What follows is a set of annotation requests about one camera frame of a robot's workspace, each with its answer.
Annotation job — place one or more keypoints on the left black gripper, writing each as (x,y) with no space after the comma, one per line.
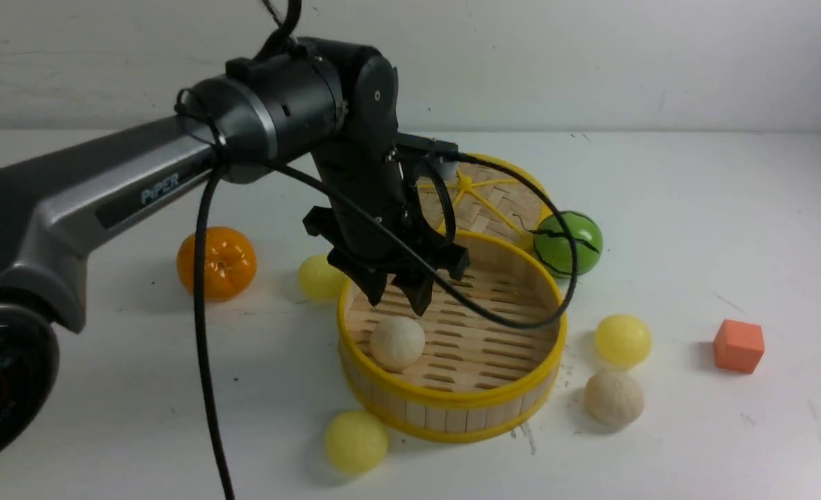
(376,223)

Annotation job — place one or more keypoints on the white bun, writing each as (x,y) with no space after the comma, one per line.
(613,399)
(397,342)

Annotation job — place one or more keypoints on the yellow bun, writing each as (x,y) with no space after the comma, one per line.
(356,442)
(319,280)
(623,340)

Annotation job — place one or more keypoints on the yellow bun bottom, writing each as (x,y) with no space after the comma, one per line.
(356,442)

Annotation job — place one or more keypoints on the left robot arm silver black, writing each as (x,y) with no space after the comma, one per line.
(336,101)

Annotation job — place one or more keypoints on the bamboo steamer tray yellow rim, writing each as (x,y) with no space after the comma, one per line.
(475,379)

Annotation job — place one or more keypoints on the woven bamboo steamer lid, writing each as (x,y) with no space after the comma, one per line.
(495,204)

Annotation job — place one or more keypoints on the green watermelon toy ball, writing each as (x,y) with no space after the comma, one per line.
(552,247)

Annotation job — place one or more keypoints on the orange toy tangerine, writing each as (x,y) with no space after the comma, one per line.
(230,263)

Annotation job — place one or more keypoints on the orange foam cube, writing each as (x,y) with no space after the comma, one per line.
(738,346)

